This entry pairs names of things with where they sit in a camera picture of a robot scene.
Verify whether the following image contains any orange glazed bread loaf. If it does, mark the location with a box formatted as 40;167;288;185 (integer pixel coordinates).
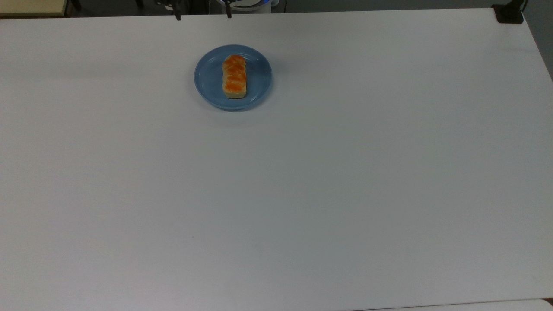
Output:
222;54;248;99

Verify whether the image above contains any blue round plate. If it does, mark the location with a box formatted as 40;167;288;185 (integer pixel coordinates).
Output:
194;44;273;111

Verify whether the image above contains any beige wooden desk top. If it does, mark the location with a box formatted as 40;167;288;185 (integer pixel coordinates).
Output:
0;0;70;17

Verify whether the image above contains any black clamp camera stand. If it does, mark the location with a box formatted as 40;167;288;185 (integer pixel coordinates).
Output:
492;0;526;25

